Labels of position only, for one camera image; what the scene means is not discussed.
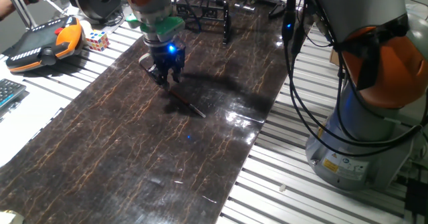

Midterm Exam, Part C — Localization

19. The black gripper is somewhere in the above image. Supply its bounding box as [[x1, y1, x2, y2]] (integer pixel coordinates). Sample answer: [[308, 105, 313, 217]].
[[144, 39, 187, 90]]

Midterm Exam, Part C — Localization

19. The orange black calligraphy brush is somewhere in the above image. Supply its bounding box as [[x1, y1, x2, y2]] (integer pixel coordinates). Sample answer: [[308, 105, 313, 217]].
[[167, 88, 207, 119]]

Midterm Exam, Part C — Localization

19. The operator forearm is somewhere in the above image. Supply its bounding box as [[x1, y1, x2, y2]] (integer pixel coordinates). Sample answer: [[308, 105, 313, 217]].
[[0, 0, 18, 21]]

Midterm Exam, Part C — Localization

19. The black pen rack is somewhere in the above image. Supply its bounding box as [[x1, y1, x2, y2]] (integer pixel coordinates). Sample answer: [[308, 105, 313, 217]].
[[175, 0, 234, 46]]

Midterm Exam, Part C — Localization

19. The green flange adapter plate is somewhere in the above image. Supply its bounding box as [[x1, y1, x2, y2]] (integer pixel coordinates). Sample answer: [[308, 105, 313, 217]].
[[125, 13, 187, 43]]

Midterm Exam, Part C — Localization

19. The dark marble pattern mat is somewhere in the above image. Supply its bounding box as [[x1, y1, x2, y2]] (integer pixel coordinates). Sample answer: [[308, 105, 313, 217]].
[[0, 0, 295, 224]]

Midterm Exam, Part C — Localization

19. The colourful puzzle cube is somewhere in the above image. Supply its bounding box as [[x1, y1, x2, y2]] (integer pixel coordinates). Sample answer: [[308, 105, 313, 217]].
[[86, 29, 110, 53]]

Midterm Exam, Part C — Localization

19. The small white ball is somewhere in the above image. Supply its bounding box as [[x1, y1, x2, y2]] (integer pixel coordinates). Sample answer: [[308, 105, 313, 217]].
[[79, 19, 93, 34]]

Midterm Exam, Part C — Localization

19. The large black round device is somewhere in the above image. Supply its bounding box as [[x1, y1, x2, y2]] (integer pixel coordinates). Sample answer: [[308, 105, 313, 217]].
[[66, 0, 123, 21]]

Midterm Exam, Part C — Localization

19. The orange black teach pendant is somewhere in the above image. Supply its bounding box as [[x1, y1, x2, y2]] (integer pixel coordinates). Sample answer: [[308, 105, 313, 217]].
[[5, 15, 84, 74]]

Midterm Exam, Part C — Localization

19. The dark computer keyboard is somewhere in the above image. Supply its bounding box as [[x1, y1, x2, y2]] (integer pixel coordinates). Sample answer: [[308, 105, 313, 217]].
[[0, 78, 27, 111]]

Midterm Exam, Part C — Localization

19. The brown cardboard box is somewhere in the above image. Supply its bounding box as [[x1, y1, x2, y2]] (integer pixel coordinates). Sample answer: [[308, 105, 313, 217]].
[[329, 47, 342, 66]]

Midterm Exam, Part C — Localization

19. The pale corner object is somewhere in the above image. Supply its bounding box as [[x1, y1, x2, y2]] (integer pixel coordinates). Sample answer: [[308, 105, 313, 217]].
[[0, 210, 25, 224]]

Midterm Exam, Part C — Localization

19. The white gripper cable loop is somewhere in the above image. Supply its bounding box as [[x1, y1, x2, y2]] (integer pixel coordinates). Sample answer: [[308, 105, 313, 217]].
[[138, 51, 155, 72]]

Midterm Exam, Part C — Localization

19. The silver metal stand frame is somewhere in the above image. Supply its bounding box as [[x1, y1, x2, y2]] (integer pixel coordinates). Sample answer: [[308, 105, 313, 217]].
[[3, 0, 70, 30]]

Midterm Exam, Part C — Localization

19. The black strap on arm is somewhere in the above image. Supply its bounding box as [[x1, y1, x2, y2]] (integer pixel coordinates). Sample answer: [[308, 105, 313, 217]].
[[334, 15, 411, 92]]

